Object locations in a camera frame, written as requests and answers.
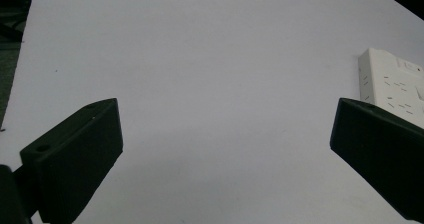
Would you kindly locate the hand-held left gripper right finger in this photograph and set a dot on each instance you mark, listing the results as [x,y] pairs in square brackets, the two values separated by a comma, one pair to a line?
[380,150]

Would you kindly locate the white paper sheet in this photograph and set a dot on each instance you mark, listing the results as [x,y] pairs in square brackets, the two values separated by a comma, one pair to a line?
[213,84]

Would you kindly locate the white power strip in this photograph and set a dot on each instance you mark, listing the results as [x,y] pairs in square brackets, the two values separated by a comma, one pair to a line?
[393,87]

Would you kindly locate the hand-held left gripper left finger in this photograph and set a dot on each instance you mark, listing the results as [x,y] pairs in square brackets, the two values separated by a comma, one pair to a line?
[75,157]

